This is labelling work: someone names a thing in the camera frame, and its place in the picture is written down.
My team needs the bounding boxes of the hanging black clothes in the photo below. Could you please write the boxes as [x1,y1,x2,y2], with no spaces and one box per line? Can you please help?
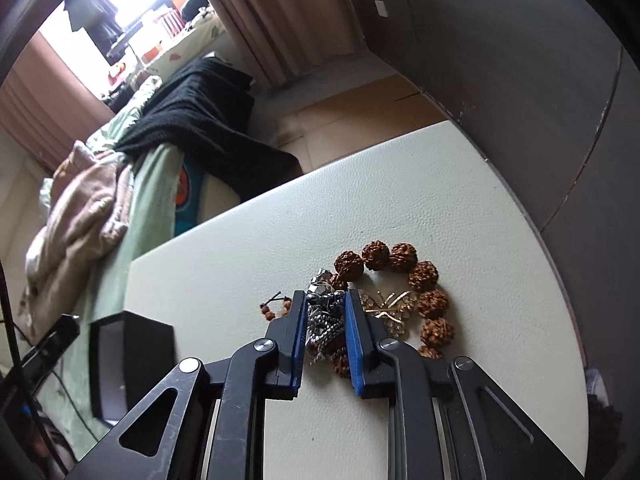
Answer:
[65,0,126,56]

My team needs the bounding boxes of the pink curtain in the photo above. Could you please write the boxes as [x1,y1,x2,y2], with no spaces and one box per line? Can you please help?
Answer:
[192,0,371,91]
[0,35,116,171]

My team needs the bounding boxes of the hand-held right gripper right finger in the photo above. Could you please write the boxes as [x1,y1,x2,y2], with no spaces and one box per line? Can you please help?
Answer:
[345,287,586,480]

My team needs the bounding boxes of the beige headboard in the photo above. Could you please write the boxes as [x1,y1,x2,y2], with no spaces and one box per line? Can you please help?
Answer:
[0,130,56,261]

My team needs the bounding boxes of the black cable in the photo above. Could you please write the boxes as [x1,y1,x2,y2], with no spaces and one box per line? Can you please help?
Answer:
[0,260,68,476]

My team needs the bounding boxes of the pink blanket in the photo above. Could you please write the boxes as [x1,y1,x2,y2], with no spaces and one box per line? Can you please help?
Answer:
[20,140,133,341]

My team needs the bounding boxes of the gold butterfly brooch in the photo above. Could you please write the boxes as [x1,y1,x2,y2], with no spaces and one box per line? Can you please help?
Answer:
[360,287,418,341]

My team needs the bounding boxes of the bed with green sheet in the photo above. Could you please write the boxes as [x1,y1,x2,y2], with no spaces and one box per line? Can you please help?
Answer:
[0,50,301,461]

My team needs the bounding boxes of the black knitted blanket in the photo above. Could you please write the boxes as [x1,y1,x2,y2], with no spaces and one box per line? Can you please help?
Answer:
[114,56,302,201]

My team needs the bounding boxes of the green floral quilt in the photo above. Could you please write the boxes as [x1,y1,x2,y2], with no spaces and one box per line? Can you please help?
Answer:
[85,75,166,156]

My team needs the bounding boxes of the small brown bead bracelet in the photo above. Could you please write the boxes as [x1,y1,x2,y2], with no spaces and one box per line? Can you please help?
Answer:
[260,290,296,322]

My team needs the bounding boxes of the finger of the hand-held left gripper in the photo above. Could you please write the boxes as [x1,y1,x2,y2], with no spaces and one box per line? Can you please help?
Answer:
[20,314,81,376]

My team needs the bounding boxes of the large brown bead bracelet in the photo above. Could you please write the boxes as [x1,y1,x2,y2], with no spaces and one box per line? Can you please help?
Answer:
[327,241,457,378]

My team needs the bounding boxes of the black jewelry box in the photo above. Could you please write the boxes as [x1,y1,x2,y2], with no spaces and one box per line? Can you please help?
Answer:
[89,310,176,428]

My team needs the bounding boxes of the silver chain necklace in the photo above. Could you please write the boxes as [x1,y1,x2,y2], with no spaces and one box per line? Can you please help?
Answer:
[302,269,348,363]

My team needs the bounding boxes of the printed windowsill cloth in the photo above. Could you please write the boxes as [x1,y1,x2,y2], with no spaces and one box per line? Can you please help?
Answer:
[125,7,226,76]

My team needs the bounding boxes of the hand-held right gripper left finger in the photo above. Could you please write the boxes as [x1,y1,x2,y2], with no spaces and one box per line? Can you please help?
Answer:
[65,289,308,480]

